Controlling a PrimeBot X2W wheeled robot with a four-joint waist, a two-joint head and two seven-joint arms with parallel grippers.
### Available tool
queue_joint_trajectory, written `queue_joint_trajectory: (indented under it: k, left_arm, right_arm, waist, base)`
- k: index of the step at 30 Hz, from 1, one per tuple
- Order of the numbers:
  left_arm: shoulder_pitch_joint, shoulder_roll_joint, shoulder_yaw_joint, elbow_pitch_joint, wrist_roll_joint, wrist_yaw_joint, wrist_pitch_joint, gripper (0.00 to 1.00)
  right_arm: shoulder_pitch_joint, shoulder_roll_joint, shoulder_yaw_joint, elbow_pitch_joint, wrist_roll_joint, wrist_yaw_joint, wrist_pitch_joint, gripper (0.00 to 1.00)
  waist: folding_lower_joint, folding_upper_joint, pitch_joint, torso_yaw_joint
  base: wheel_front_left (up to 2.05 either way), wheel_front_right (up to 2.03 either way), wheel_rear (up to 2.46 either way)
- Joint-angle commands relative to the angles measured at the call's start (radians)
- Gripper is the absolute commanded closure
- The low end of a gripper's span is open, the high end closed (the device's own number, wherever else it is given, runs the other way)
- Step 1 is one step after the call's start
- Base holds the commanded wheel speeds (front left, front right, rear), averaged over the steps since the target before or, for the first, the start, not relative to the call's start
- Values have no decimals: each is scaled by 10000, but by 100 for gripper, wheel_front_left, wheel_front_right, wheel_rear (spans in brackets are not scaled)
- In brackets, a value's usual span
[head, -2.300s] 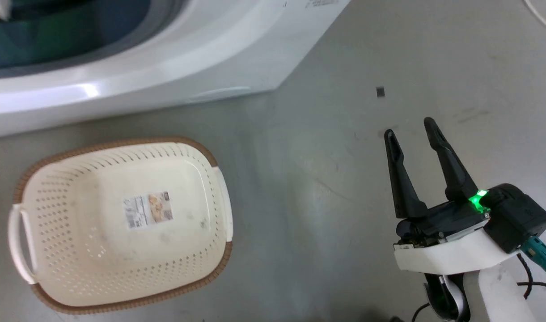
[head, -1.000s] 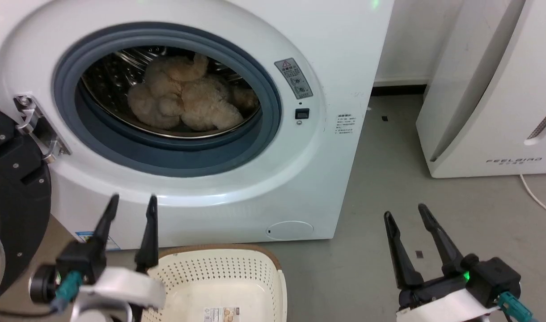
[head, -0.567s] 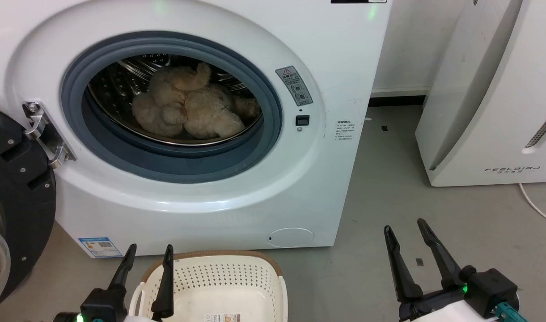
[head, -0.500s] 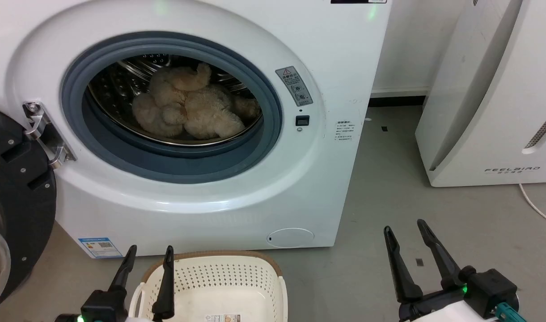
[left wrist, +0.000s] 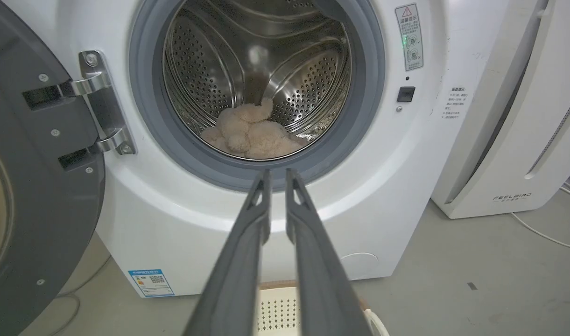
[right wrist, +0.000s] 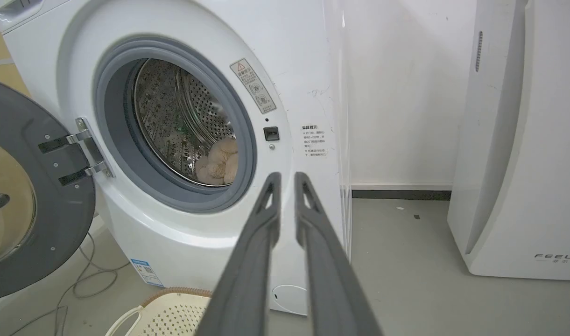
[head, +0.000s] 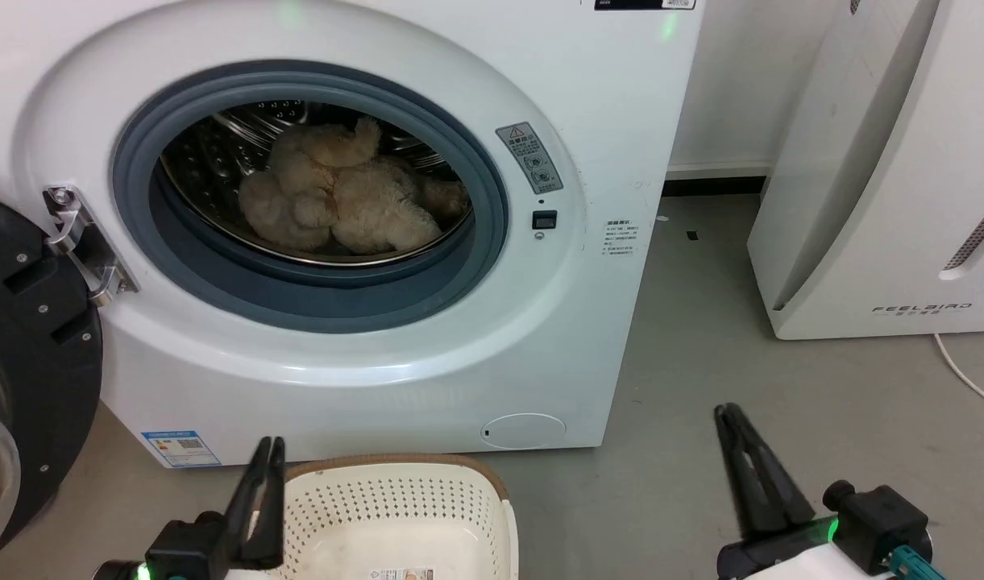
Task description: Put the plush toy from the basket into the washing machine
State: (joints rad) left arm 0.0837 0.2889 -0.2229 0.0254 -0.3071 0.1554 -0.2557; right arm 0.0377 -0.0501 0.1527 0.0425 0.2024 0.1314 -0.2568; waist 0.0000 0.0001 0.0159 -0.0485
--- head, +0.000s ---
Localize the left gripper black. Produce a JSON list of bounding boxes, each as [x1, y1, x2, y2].
[[144, 436, 287, 580]]

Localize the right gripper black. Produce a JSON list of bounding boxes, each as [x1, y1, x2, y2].
[[714, 403, 841, 580]]

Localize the cream perforated laundry basket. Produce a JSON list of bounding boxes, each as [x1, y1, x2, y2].
[[276, 453, 519, 580]]

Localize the black round washing machine door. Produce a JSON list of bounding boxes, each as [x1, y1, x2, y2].
[[0, 189, 105, 566]]

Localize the white front-load washing machine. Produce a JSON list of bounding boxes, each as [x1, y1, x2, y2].
[[0, 0, 706, 470]]

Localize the beige plush toy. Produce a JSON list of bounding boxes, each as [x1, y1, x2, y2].
[[238, 117, 471, 255]]

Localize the stainless steel washing drum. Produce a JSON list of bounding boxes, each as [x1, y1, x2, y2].
[[160, 99, 474, 267]]

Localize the blue energy label sticker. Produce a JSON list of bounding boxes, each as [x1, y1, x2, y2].
[[142, 430, 222, 469]]

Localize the grey rubber door gasket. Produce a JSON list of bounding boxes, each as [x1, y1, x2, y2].
[[111, 70, 509, 334]]

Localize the round white filter cover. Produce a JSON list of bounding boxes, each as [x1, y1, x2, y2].
[[480, 412, 567, 450]]

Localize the small printed text sticker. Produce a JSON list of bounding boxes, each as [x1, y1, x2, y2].
[[604, 218, 639, 259]]

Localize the black baseboard strip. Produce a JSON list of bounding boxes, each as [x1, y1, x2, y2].
[[662, 175, 768, 198]]

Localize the chrome door hinge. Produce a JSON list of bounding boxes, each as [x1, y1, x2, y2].
[[44, 184, 139, 308]]

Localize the white air purifier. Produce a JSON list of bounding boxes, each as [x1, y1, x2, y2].
[[747, 0, 984, 342]]

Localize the grey warning sticker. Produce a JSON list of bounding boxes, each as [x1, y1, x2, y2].
[[495, 122, 564, 195]]

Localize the teal cable connector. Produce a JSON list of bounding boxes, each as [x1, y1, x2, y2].
[[886, 545, 949, 580]]

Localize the white power cable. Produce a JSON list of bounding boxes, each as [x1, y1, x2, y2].
[[932, 333, 984, 414]]

